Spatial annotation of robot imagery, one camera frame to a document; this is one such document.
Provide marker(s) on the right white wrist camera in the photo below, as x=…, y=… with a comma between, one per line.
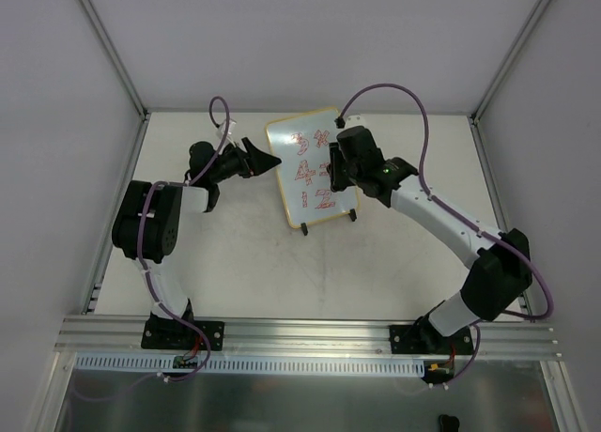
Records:
x=355, y=121

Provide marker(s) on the aluminium mounting rail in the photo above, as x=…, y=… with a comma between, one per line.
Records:
x=505, y=341

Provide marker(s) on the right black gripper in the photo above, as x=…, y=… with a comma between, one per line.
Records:
x=335, y=167

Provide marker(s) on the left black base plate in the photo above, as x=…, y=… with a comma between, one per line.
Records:
x=169, y=334

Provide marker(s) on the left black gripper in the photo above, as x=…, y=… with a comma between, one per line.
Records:
x=247, y=158

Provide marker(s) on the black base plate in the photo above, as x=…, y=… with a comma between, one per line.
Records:
x=408, y=340
x=169, y=334

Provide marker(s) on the left aluminium frame post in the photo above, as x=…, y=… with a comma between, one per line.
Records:
x=110, y=51

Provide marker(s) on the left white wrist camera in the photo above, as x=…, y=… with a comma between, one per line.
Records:
x=225, y=131

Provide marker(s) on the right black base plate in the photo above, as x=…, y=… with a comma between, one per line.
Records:
x=408, y=340

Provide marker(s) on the white slotted cable duct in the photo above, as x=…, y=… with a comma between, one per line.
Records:
x=246, y=365

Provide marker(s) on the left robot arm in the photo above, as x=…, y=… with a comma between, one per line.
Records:
x=147, y=223

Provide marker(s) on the right aluminium frame post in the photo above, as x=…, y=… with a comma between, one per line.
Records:
x=533, y=19

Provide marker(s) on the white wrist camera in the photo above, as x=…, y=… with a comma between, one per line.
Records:
x=355, y=121
x=225, y=131

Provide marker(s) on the black object bottom edge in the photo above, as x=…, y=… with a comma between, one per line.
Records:
x=448, y=423

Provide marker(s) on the yellow framed whiteboard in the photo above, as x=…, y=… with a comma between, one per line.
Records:
x=302, y=143

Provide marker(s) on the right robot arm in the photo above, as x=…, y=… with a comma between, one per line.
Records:
x=497, y=274

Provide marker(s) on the aluminium frame post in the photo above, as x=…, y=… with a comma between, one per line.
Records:
x=110, y=51
x=533, y=19

